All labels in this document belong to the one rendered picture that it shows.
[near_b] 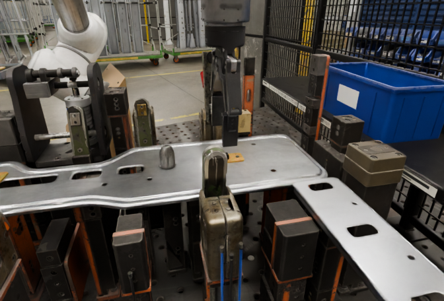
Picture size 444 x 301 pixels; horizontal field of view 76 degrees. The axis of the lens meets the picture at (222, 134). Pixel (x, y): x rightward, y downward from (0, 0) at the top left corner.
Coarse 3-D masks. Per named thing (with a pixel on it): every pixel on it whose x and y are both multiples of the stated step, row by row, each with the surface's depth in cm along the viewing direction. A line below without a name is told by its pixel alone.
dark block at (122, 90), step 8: (112, 88) 75; (120, 88) 74; (104, 96) 70; (112, 96) 70; (120, 96) 71; (112, 104) 71; (120, 104) 71; (128, 104) 78; (112, 112) 72; (120, 112) 72; (112, 120) 73; (120, 120) 73; (128, 120) 78; (112, 128) 74; (120, 128) 74; (128, 128) 76; (112, 136) 75; (120, 136) 75; (128, 136) 76; (120, 144) 76; (128, 144) 76; (120, 152) 77; (128, 168) 79
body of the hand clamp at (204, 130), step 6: (204, 120) 73; (210, 120) 76; (204, 126) 74; (210, 126) 74; (216, 126) 74; (222, 126) 75; (204, 132) 74; (210, 132) 75; (216, 132) 75; (204, 138) 75; (210, 138) 75; (216, 138) 76
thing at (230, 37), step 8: (208, 32) 50; (216, 32) 49; (224, 32) 49; (232, 32) 49; (240, 32) 50; (208, 40) 51; (216, 40) 50; (224, 40) 50; (232, 40) 50; (240, 40) 51; (216, 48) 56; (224, 48) 50; (232, 48) 50; (224, 56) 50; (232, 56) 51; (224, 64) 51; (224, 72) 53
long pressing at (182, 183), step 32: (128, 160) 63; (192, 160) 63; (256, 160) 63; (288, 160) 63; (0, 192) 52; (32, 192) 52; (64, 192) 52; (96, 192) 52; (128, 192) 52; (160, 192) 52; (192, 192) 52
